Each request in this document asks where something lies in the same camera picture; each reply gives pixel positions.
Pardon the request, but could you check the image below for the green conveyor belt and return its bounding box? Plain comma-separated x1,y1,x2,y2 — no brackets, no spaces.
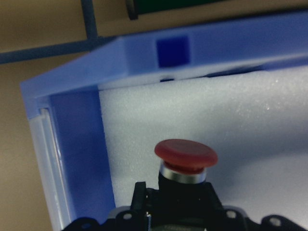
125,0,308,20

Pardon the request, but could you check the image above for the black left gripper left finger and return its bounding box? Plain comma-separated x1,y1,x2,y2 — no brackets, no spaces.
64,182,149,231

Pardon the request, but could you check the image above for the red push button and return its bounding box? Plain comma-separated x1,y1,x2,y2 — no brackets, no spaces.
143,139,223,231

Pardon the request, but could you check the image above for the white foam sheet left bin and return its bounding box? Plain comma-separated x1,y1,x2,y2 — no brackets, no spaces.
100,67,308,226

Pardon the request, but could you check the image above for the blue plastic bin left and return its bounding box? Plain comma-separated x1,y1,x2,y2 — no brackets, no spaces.
21,10,308,231

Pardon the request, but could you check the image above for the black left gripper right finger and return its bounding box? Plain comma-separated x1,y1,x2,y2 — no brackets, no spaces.
206,185,308,231

